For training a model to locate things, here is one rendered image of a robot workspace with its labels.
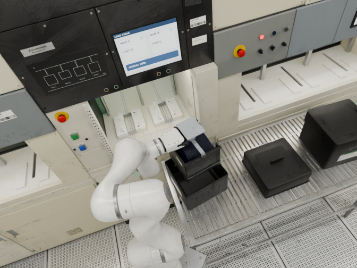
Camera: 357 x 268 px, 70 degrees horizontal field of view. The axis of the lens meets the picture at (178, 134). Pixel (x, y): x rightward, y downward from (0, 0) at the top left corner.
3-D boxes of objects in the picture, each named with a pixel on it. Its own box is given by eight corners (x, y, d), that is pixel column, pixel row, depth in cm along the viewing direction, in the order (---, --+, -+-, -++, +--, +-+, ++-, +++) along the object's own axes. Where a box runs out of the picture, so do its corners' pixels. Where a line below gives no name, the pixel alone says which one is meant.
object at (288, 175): (265, 199, 149) (268, 187, 139) (241, 160, 168) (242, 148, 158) (309, 181, 152) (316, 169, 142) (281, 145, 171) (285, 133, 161)
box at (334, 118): (323, 170, 156) (337, 145, 137) (297, 136, 174) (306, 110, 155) (365, 157, 158) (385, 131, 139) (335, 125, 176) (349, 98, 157)
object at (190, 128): (169, 158, 152) (159, 122, 128) (198, 143, 156) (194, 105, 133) (189, 190, 136) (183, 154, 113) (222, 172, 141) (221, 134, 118)
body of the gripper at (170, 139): (156, 143, 127) (177, 134, 129) (166, 158, 120) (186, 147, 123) (154, 134, 121) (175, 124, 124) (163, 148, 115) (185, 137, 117)
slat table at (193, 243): (199, 278, 194) (189, 246, 137) (175, 208, 233) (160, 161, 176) (348, 217, 209) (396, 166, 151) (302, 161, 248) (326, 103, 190)
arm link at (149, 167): (159, 174, 92) (164, 170, 122) (138, 134, 93) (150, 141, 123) (136, 186, 91) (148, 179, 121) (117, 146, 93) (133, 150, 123)
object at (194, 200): (168, 176, 167) (163, 161, 154) (204, 157, 173) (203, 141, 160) (188, 211, 150) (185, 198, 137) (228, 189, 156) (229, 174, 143)
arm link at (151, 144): (161, 156, 116) (152, 138, 117) (135, 170, 113) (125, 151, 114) (160, 158, 124) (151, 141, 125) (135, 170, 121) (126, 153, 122)
